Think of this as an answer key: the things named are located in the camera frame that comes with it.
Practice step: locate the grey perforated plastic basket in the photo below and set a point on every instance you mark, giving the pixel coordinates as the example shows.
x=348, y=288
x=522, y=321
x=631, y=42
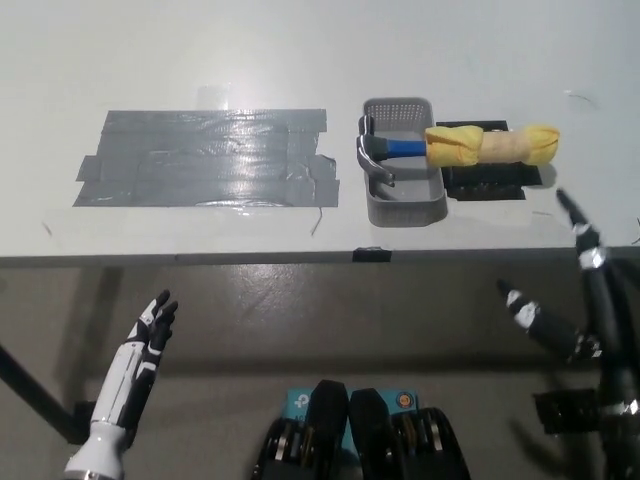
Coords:
x=410, y=192

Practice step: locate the teal cardboard box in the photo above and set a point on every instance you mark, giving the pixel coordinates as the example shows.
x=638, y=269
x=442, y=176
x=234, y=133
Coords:
x=299, y=402

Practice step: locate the black robot torso blocks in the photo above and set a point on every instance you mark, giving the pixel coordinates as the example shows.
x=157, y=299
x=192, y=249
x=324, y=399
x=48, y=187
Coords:
x=367, y=440

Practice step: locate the black and white right hand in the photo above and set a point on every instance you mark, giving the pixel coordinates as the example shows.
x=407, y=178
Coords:
x=612, y=325

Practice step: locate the white and black left hand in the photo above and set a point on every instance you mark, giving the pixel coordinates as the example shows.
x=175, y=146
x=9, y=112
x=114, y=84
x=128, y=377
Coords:
x=127, y=380

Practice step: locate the black floor tape patch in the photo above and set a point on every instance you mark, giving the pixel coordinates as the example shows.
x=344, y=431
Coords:
x=565, y=412

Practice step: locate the short black tape piece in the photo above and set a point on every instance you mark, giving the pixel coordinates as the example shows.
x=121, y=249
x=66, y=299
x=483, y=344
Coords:
x=372, y=255

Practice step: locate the grey duct tape patch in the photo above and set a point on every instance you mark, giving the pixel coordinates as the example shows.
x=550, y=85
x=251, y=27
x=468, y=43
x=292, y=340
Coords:
x=200, y=160

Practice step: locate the blue hammer with yellow cloth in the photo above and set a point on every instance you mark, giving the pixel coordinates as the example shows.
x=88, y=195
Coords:
x=407, y=147

